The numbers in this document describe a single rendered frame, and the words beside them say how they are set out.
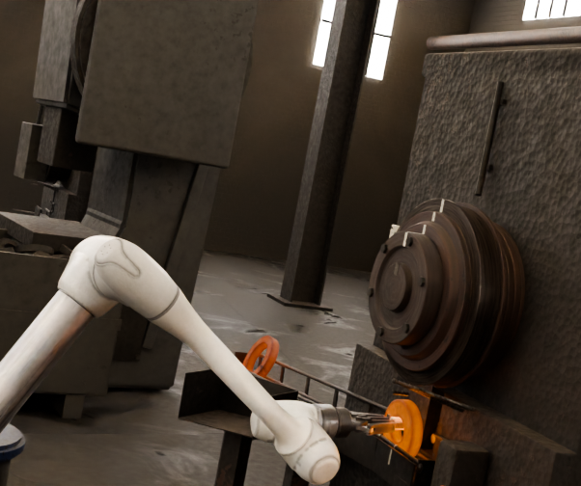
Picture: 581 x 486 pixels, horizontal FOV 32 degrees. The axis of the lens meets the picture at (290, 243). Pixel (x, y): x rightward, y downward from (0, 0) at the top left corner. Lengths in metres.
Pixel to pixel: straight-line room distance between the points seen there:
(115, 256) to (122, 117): 2.72
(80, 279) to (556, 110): 1.17
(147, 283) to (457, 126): 1.06
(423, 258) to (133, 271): 0.69
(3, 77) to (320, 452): 10.25
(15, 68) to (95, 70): 7.48
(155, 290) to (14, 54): 10.16
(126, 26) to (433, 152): 2.29
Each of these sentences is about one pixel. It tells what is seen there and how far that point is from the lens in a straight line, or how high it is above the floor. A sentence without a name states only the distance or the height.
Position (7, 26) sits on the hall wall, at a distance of 12.24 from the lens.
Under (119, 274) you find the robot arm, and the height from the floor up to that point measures 1.07.
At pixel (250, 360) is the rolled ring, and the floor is 0.64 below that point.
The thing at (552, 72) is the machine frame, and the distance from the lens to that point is 2.52.
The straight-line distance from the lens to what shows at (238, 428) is 2.89.
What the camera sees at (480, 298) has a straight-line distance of 2.34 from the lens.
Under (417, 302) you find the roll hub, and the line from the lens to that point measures 2.40.
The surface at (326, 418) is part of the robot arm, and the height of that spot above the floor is 0.77.
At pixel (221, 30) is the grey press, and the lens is 5.03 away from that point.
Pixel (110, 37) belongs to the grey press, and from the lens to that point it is 4.81.
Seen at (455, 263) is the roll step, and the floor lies 1.21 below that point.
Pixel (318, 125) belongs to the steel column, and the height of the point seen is 1.70.
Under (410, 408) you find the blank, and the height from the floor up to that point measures 0.81.
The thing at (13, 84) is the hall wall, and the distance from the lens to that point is 12.24.
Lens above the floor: 1.39
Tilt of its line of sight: 5 degrees down
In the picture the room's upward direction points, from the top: 11 degrees clockwise
